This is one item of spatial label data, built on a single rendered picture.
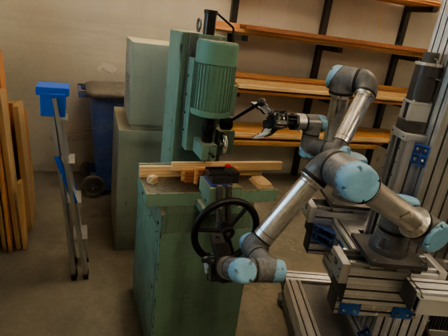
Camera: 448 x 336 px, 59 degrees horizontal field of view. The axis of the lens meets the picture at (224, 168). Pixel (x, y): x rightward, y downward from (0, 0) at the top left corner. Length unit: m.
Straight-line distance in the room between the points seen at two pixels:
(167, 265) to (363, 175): 0.97
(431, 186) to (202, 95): 1.01
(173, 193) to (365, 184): 0.78
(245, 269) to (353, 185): 0.40
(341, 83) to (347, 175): 0.82
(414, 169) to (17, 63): 3.28
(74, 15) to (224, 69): 2.44
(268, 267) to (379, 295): 0.63
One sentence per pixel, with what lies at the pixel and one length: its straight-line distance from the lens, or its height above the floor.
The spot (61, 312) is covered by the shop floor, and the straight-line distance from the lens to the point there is 2.44.
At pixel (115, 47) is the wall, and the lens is 3.91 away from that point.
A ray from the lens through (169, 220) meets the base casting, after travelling 1.68.
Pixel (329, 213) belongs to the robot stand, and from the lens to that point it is 2.07.
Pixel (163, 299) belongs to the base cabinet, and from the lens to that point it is 1.91.
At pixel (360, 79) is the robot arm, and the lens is 1.91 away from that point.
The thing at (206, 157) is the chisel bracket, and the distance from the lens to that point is 1.73.
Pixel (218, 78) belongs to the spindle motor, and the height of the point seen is 1.36.
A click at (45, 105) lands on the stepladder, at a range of 2.23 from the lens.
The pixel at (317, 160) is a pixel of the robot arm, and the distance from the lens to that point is 1.31.
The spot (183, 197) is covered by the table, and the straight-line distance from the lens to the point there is 1.65.
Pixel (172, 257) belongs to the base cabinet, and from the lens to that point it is 1.78.
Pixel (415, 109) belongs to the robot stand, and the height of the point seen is 1.35.
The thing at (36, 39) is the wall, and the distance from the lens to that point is 3.93.
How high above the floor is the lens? 1.57
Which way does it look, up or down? 20 degrees down
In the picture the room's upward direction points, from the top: 8 degrees clockwise
